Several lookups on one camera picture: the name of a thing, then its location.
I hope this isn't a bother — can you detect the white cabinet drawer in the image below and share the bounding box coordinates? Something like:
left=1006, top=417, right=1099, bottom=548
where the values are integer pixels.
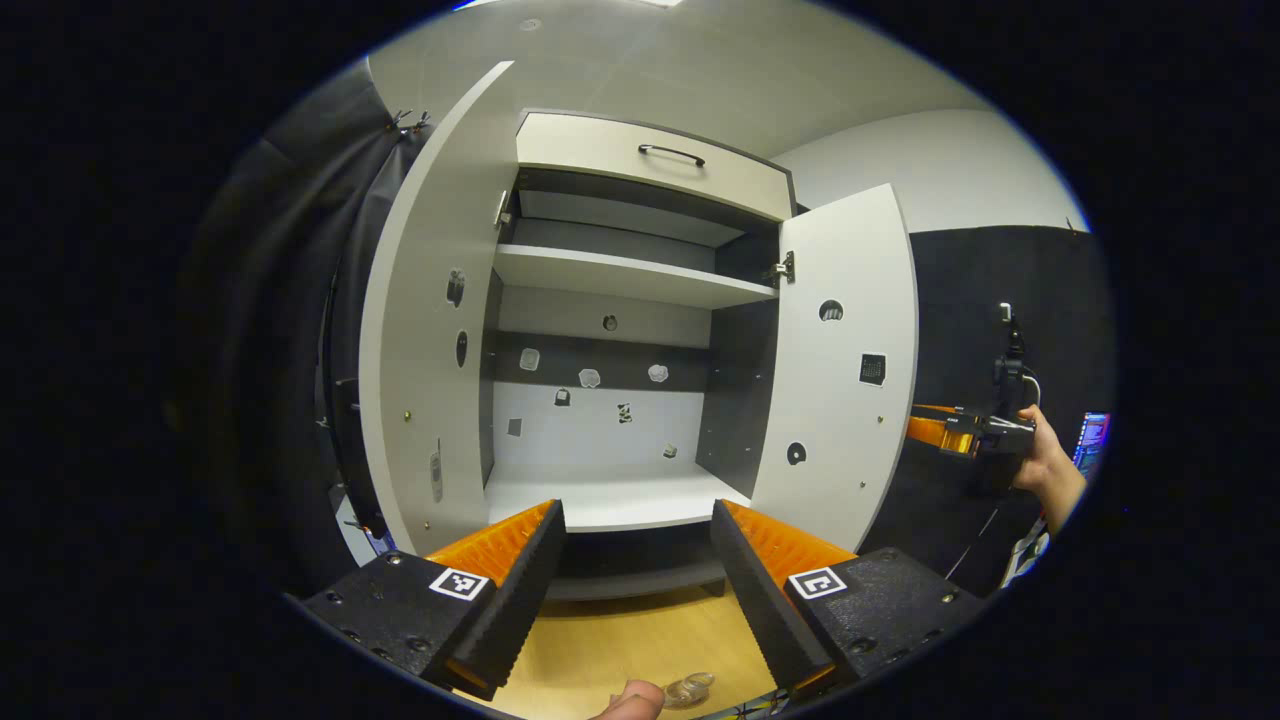
left=514, top=110, right=797, bottom=224

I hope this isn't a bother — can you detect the clear glass bottle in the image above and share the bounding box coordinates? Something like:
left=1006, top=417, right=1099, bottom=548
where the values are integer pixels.
left=661, top=671, right=717, bottom=710

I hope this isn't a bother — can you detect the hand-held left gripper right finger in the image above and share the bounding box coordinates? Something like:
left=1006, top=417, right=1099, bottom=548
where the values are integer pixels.
left=709, top=498, right=987, bottom=699

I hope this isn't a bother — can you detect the white cabinet door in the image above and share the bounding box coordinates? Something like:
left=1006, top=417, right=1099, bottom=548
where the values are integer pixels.
left=357, top=60, right=522, bottom=557
left=749, top=183, right=920, bottom=554

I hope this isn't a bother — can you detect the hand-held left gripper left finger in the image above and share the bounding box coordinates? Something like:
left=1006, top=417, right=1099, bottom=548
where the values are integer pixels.
left=300, top=498, right=568, bottom=701

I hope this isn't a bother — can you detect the black backdrop cloth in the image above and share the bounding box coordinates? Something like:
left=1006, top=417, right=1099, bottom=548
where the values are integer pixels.
left=170, top=60, right=1117, bottom=601

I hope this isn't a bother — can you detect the computer monitor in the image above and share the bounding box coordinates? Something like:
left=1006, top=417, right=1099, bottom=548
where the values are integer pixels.
left=1075, top=410, right=1114, bottom=480

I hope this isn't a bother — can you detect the white cabinet shelf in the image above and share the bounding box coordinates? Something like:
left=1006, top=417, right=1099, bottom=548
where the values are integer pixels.
left=492, top=243, right=780, bottom=310
left=484, top=463, right=752, bottom=534

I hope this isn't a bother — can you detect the black drawer handle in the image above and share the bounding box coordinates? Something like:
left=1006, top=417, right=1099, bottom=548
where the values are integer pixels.
left=637, top=143, right=708, bottom=169

